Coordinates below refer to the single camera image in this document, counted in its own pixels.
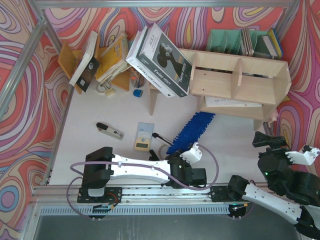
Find roll of beige tape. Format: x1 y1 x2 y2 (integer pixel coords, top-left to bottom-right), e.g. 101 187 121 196
158 144 169 159

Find blue microfibre duster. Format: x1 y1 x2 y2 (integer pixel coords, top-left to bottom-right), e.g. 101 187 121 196
166 111 215 155

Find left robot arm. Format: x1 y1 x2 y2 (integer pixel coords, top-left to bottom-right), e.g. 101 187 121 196
81 147 207 189

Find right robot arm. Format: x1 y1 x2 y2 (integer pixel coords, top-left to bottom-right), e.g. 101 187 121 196
226 131 320 240

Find light wooden bookshelf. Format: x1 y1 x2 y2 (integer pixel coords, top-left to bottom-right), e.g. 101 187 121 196
148 47 293 132

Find black plastic clip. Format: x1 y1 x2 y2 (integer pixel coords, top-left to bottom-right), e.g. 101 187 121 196
149 149 159 162

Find blue yellow calculator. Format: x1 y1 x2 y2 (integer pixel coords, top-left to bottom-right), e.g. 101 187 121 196
134 122 154 152

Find white papers on shelf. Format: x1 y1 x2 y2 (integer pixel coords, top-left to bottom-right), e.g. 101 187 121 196
204 96 262 107

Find small blue box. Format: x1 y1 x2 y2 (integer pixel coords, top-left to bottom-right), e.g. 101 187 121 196
133 89 143 98

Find brown notebooks in organiser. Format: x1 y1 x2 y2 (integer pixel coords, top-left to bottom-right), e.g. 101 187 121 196
240 28 254 57

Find blue grey book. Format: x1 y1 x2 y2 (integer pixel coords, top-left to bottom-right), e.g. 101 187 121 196
260 28 284 60

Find white Chokladfabriken book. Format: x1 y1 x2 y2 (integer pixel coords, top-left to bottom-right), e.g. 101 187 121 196
125 26 176 98

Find teal desk organiser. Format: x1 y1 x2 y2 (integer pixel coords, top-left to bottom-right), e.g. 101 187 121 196
205 28 268 57

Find pencils bundle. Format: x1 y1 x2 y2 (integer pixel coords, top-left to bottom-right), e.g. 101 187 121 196
129 67 145 89

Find brass padlock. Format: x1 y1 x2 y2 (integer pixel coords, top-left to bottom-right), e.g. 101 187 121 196
96 83 115 97

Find yellow worn books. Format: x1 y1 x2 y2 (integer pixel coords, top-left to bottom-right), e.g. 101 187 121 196
96 32 129 85

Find white book black cover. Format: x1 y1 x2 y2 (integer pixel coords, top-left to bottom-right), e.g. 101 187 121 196
69 30 100 92

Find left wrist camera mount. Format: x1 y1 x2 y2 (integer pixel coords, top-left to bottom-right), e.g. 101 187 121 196
179 142 202 165

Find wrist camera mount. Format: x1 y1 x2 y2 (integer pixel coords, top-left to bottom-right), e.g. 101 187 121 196
285 144 320 166
179 142 202 165

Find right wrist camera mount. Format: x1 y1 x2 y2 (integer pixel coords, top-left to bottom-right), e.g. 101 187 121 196
285 144 320 166

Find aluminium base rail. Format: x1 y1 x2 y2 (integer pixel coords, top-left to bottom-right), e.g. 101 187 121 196
32 185 212 204

